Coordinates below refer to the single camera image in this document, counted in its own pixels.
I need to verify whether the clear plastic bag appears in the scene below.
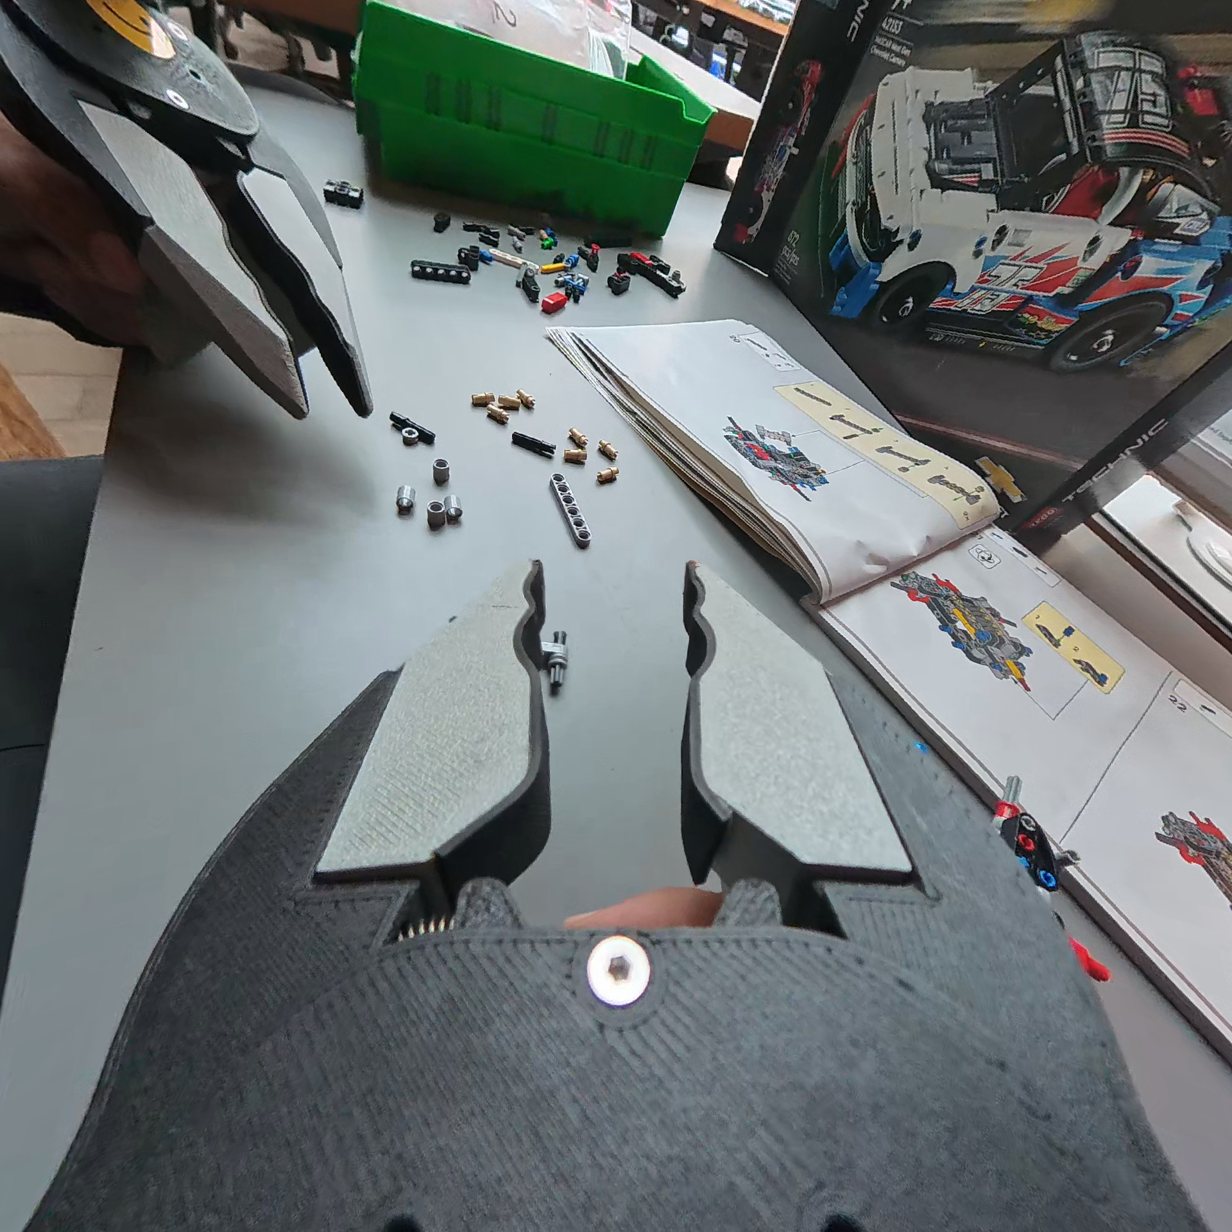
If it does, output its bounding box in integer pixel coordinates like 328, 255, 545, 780
453, 0, 642, 77

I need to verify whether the black red lego assembly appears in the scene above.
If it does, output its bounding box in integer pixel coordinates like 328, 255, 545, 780
609, 250, 687, 299

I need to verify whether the wooden table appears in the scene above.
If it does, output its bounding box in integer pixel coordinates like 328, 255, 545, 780
631, 0, 799, 175

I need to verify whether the pile of small lego pieces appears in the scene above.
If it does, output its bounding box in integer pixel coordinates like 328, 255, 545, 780
428, 210, 689, 318

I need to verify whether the lego set box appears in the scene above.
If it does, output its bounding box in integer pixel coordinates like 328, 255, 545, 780
714, 0, 1232, 560

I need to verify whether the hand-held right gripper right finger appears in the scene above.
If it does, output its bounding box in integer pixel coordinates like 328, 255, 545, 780
679, 560, 915, 887

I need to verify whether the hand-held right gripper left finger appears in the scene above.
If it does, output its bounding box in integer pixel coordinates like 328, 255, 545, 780
314, 560, 554, 887

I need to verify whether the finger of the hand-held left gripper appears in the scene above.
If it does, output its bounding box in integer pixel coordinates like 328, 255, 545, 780
77, 99, 314, 422
234, 133, 376, 422

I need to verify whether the grey lego beam with holes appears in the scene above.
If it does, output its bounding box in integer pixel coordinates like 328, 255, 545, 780
548, 472, 593, 550

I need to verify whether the person's left hand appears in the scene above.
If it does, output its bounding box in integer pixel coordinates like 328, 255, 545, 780
0, 125, 169, 368

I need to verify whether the partly built lego model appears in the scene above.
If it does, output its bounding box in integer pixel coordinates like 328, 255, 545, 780
992, 775, 1113, 984

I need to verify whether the scatter of tan lego pins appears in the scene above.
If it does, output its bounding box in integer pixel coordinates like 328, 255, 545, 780
472, 388, 620, 485

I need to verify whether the open instruction booklet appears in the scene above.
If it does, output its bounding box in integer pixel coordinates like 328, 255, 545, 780
543, 318, 1232, 1042

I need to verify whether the green plastic bin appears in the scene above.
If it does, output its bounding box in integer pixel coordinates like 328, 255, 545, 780
351, 0, 718, 241

